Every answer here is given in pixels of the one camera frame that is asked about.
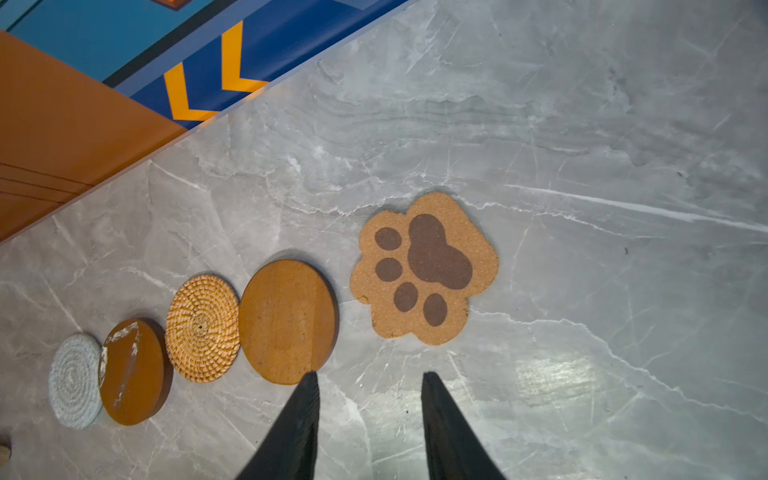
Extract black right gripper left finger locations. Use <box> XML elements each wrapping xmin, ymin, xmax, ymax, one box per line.
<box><xmin>237</xmin><ymin>372</ymin><xmax>320</xmax><ymax>479</ymax></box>

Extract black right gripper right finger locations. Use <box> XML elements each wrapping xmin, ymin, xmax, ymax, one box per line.
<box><xmin>421</xmin><ymin>372</ymin><xmax>505</xmax><ymax>480</ymax></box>

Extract round brown wooden coaster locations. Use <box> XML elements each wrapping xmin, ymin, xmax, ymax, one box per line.
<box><xmin>238</xmin><ymin>259</ymin><xmax>339</xmax><ymax>385</ymax></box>

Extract round woven rattan coaster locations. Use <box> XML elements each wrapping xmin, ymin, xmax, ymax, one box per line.
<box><xmin>165</xmin><ymin>274</ymin><xmax>240</xmax><ymax>384</ymax></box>

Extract glossy dark brown coaster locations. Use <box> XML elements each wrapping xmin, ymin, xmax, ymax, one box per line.
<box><xmin>98</xmin><ymin>318</ymin><xmax>173</xmax><ymax>426</ymax></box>

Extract cork paw print coaster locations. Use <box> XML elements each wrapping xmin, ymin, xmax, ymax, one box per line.
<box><xmin>350</xmin><ymin>192</ymin><xmax>499</xmax><ymax>345</ymax></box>

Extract grey woven round coaster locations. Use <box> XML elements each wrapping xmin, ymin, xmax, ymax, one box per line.
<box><xmin>48</xmin><ymin>333</ymin><xmax>103</xmax><ymax>430</ymax></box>

